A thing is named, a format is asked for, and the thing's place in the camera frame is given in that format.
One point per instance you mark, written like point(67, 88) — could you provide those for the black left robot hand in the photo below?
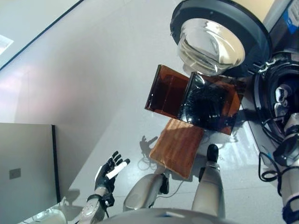
point(104, 178)

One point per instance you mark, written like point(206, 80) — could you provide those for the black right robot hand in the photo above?
point(282, 107)

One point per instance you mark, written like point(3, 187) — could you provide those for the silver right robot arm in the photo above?
point(289, 177)

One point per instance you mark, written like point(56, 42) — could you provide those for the grey front-load washing machine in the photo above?
point(254, 130)

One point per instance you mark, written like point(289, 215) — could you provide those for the silver left robot leg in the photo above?
point(142, 191)

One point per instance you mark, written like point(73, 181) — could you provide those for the silver robot leg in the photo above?
point(210, 186)
point(142, 191)

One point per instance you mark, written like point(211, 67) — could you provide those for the grey robot torso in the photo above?
point(163, 217)

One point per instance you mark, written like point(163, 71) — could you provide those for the grey board with dark edge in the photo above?
point(28, 168)

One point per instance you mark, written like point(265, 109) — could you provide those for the woven wicker laundry basket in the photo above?
point(177, 149)

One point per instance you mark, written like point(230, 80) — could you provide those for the round glass washer door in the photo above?
point(210, 46)

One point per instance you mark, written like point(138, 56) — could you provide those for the white counter cabinet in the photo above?
point(250, 9)

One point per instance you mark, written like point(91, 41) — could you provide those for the silver right robot leg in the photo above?
point(210, 186)

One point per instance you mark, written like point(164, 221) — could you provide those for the brown glossy curved stand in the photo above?
point(168, 93)

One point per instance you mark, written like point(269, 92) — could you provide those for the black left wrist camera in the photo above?
point(109, 200)

